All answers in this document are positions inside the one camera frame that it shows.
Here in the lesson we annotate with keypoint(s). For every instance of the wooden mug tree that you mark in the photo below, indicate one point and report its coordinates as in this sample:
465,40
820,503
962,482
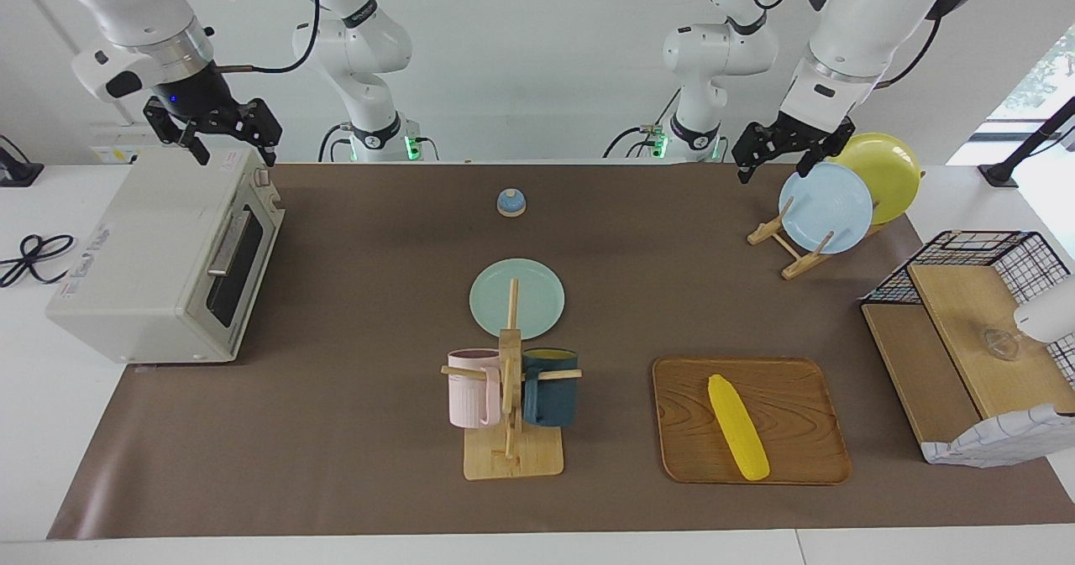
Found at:
511,456

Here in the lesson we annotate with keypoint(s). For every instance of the white toaster oven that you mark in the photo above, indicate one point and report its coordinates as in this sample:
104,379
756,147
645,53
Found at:
143,246

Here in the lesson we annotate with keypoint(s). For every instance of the clear glass cup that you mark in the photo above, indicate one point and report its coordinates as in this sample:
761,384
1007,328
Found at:
999,345

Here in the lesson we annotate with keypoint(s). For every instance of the light blue plate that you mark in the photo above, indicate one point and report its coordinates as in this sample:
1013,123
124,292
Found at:
827,204

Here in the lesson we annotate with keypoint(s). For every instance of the brown table mat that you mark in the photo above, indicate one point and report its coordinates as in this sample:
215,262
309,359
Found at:
378,296

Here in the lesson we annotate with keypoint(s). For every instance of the yellow plate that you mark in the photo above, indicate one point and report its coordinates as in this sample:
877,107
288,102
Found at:
890,170

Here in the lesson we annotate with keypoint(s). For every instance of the white rounded device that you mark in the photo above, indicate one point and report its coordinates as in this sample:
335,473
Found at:
1050,313

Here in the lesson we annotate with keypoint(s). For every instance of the brown wooden tray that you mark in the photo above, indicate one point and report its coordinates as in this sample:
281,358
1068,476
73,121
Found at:
798,431

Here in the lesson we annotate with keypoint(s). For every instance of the mint green plate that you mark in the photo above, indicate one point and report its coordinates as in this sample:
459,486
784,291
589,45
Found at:
537,296

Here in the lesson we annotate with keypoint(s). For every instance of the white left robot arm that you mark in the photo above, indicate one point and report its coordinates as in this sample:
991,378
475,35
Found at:
865,19

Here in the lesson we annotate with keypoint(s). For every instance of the wooden plate rack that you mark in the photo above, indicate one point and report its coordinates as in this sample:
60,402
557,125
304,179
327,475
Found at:
794,263

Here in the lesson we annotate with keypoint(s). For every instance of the yellow corn cob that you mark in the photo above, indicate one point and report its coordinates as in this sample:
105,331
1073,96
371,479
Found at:
739,426

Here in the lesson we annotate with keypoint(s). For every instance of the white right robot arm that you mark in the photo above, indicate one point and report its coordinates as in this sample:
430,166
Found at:
134,2

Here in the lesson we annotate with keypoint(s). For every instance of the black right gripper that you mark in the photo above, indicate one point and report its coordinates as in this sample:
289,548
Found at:
201,103

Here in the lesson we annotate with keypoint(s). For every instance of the white wall socket box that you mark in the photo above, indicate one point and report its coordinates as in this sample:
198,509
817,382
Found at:
113,155

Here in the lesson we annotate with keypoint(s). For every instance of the white checked cloth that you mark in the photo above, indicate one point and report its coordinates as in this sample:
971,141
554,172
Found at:
999,439

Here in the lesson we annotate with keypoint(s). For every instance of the pink mug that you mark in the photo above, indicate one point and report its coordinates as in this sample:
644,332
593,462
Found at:
470,393

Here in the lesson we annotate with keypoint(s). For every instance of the black clamp stand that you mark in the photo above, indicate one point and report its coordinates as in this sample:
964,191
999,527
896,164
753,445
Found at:
17,170
1029,145

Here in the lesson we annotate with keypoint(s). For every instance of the small blue call bell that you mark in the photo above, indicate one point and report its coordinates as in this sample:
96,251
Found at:
511,204

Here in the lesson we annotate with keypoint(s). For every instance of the dark blue mug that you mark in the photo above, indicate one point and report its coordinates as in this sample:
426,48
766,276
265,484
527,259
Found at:
550,397

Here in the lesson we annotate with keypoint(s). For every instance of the metal base plate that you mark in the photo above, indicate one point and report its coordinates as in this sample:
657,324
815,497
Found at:
243,271

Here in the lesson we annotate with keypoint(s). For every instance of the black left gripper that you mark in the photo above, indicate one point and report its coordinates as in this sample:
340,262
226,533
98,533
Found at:
798,135

